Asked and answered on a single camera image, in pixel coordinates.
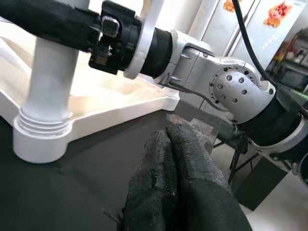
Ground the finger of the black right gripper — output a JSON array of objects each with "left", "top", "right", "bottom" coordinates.
[{"left": 0, "top": 0, "right": 103, "bottom": 53}]

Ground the silver refrigerator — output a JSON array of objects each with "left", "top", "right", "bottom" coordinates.
[{"left": 199, "top": 0, "right": 308, "bottom": 73}]

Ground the small red paper decoration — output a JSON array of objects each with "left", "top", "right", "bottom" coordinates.
[{"left": 222, "top": 0, "right": 237, "bottom": 12}]

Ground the white plastic children table top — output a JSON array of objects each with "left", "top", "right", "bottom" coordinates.
[{"left": 0, "top": 18, "right": 181, "bottom": 164}]

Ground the black box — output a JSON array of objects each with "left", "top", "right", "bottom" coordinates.
[{"left": 233, "top": 155, "right": 291, "bottom": 212}]

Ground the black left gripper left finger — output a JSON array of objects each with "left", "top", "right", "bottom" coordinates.
[{"left": 121, "top": 129, "right": 180, "bottom": 231}]

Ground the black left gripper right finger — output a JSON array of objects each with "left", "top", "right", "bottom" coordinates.
[{"left": 166, "top": 122, "right": 253, "bottom": 231}]

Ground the black tablecloth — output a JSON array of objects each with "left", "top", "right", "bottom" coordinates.
[{"left": 0, "top": 105, "right": 241, "bottom": 231}]

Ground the large red paper decoration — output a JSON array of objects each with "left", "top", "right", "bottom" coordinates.
[{"left": 263, "top": 1, "right": 294, "bottom": 27}]

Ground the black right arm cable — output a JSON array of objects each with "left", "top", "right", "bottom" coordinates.
[{"left": 231, "top": 0, "right": 277, "bottom": 85}]

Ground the black microwave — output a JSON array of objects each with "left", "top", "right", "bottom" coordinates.
[{"left": 279, "top": 64, "right": 308, "bottom": 90}]

